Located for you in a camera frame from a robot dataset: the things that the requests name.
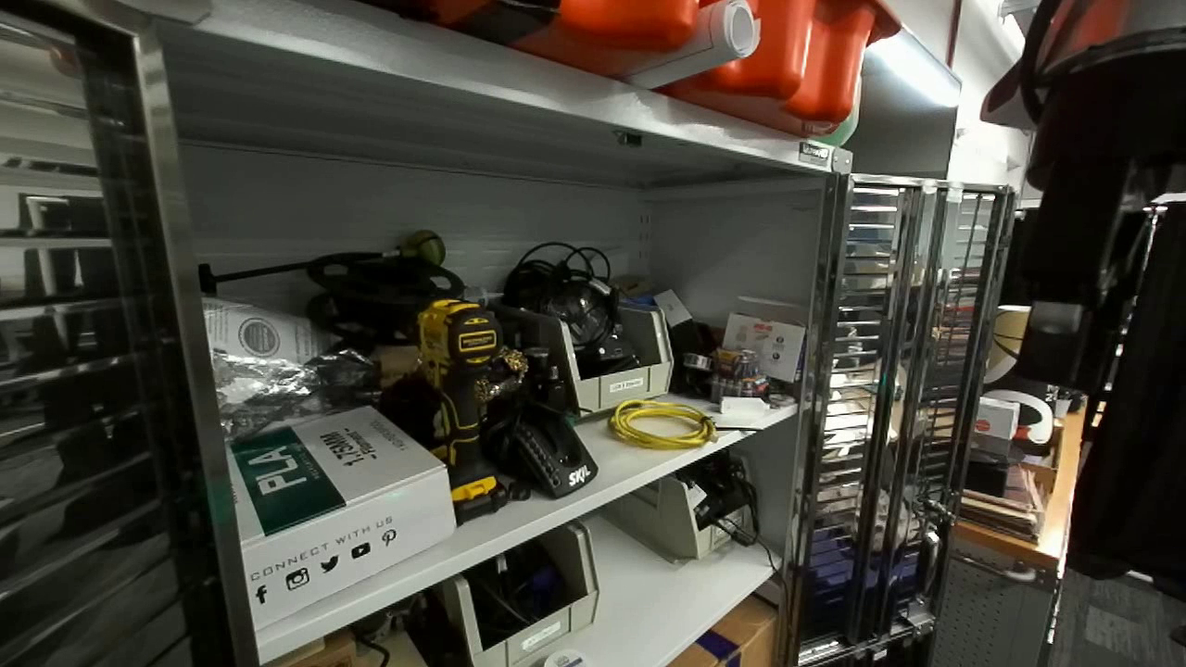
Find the beige plastic storage bin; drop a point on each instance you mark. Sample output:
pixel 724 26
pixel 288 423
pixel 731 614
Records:
pixel 668 519
pixel 541 617
pixel 624 386

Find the black battery charger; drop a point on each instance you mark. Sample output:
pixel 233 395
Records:
pixel 551 453

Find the small white flat box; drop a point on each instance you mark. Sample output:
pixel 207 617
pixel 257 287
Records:
pixel 746 414

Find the white red printed box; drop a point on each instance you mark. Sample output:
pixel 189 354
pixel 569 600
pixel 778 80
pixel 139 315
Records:
pixel 765 344

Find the white box green label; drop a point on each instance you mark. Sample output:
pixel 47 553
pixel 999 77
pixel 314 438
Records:
pixel 333 493

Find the white plastic tube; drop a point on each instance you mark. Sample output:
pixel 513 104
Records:
pixel 699 41

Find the white metal shelf cabinet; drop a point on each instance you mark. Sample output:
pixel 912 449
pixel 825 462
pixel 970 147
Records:
pixel 372 112

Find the orange plastic container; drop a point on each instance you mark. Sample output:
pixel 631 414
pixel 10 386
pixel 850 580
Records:
pixel 618 20
pixel 790 61

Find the clear plastic bag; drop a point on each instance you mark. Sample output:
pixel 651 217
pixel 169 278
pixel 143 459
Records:
pixel 263 375

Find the brown cardboard box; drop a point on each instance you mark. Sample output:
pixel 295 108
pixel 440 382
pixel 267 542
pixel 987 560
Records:
pixel 744 634

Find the white round device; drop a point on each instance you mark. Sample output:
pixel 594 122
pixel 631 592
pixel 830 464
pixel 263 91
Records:
pixel 1020 414

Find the wooden cart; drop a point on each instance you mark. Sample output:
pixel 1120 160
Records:
pixel 1051 519

